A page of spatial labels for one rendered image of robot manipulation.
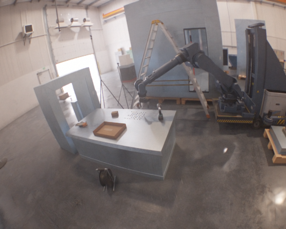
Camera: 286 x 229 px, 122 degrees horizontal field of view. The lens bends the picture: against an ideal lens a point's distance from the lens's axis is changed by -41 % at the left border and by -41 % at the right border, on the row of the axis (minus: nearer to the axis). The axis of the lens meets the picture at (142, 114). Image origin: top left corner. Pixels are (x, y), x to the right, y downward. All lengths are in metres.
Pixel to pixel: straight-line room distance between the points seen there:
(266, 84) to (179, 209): 2.66
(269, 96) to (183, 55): 1.97
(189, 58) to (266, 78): 1.69
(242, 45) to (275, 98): 4.68
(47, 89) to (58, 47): 9.52
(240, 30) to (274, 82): 4.73
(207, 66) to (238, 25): 5.52
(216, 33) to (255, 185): 3.27
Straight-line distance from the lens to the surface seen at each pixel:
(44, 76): 11.01
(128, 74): 7.60
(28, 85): 10.56
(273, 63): 3.05
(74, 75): 2.91
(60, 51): 11.99
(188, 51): 2.16
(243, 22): 7.53
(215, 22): 3.73
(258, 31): 2.89
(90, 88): 3.15
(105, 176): 1.95
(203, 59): 2.17
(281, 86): 3.28
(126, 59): 7.60
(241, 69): 7.56
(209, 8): 3.81
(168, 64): 2.11
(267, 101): 3.13
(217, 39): 3.69
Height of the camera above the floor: 1.68
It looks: 27 degrees down
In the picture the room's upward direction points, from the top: 11 degrees counter-clockwise
